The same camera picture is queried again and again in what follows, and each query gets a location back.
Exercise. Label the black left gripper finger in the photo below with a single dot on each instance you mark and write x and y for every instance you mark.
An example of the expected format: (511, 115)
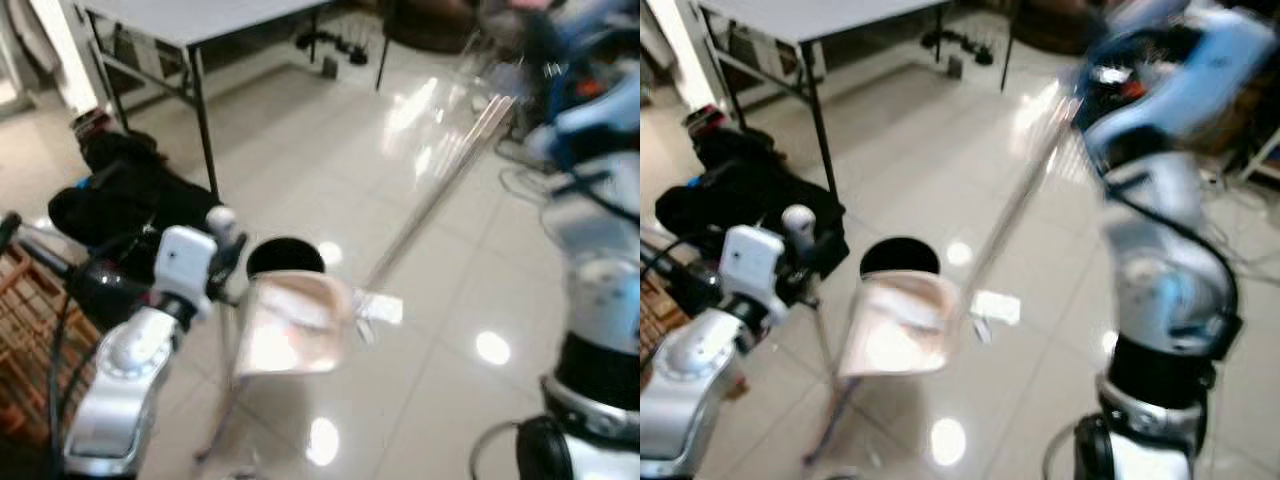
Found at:
(815, 254)
(238, 252)

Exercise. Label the broom with white knob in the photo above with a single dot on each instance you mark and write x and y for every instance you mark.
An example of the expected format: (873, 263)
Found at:
(221, 220)
(798, 220)

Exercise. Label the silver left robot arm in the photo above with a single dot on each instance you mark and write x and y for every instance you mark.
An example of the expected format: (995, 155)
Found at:
(690, 385)
(125, 380)

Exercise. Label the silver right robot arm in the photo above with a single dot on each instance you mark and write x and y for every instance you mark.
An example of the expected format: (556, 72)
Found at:
(1165, 290)
(600, 300)

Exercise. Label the black round waste bin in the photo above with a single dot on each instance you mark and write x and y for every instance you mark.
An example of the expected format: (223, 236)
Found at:
(285, 255)
(900, 255)

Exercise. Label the black fabric bag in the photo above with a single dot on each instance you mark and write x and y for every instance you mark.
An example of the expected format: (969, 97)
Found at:
(740, 195)
(130, 195)

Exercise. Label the brown wooden crate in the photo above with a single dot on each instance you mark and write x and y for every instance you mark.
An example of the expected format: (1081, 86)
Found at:
(35, 330)
(660, 320)

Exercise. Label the black router with antennas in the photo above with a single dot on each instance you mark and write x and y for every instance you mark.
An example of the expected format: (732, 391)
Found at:
(960, 48)
(335, 50)

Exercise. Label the large white paper wrapper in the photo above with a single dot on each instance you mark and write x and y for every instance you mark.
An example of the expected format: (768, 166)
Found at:
(997, 308)
(382, 308)

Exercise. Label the small grey box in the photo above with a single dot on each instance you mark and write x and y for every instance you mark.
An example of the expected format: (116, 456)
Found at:
(955, 67)
(329, 68)

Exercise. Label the red-topped black can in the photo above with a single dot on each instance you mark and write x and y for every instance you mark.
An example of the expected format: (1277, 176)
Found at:
(706, 120)
(92, 122)

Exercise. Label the white table with black legs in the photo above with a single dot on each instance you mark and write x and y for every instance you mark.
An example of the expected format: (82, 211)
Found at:
(830, 15)
(210, 15)

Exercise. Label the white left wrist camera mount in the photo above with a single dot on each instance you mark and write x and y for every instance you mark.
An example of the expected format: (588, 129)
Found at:
(752, 265)
(185, 265)

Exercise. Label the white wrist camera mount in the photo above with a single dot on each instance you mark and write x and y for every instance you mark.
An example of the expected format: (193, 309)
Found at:
(605, 105)
(1190, 80)
(752, 265)
(185, 265)

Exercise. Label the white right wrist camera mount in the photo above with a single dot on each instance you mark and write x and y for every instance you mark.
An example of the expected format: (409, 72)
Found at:
(605, 105)
(1190, 80)

